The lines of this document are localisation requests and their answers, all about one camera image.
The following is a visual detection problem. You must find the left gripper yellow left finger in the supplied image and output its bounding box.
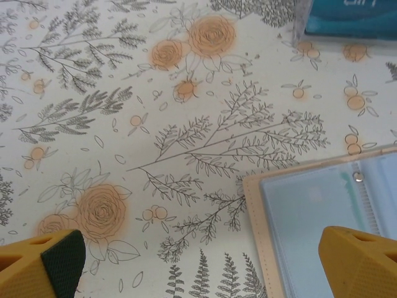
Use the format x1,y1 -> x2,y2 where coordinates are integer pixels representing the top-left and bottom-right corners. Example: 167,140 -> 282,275
0,228 -> 86,298

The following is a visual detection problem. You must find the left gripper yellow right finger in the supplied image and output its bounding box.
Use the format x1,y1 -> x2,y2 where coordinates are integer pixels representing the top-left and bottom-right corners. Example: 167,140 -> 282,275
318,225 -> 397,298

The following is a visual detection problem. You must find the blue VIP card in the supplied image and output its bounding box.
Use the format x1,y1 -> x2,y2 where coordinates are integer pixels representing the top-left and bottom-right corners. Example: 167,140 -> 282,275
305,0 -> 397,37

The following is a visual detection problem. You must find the blue card box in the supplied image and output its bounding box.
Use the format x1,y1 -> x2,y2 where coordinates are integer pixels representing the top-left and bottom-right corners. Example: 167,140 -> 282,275
290,0 -> 397,47

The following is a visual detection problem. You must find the floral patterned table mat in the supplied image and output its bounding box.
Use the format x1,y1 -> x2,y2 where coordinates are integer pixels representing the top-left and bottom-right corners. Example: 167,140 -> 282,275
0,0 -> 397,298

